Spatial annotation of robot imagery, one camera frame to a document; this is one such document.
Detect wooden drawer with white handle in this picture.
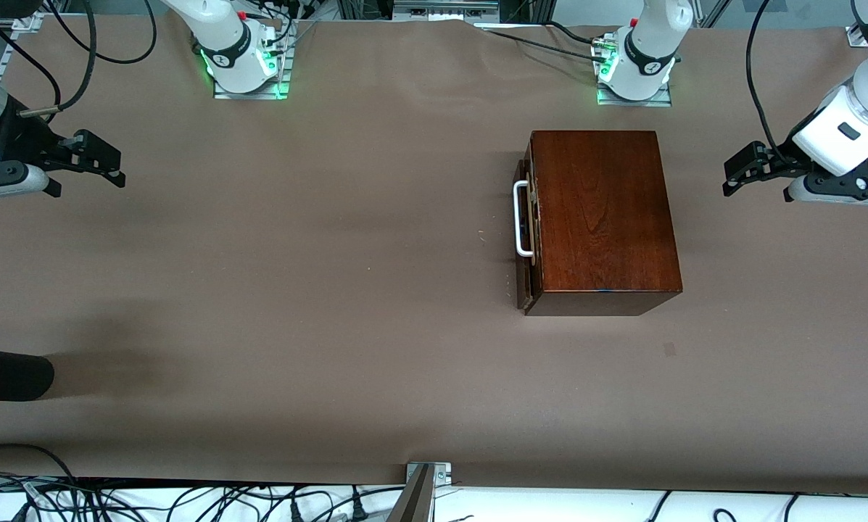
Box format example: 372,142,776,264
513,141,545,313

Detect dark wooden drawer cabinet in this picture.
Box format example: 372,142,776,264
524,130,683,318

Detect black cylindrical object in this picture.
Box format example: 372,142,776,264
0,347,55,402

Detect brown table cover sheet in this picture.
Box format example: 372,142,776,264
0,14,868,495

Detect black left arm gripper cable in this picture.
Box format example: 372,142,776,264
744,0,797,166

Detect black arm gripper cable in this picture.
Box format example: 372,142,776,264
744,0,797,166
19,0,99,118

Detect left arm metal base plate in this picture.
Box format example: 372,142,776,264
596,33,674,108

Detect aluminium table edge rail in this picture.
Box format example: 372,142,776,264
0,11,44,77

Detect black right arm gripper cable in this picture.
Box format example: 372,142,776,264
19,0,99,118

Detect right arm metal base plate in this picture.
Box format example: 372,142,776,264
212,20,294,101

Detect black base power cable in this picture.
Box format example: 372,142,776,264
476,20,610,56

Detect thin black looped cable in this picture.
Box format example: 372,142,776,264
0,442,80,522

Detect aluminium frame profile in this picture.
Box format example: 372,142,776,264
336,0,552,22

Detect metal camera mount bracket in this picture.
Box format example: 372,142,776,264
387,462,453,522

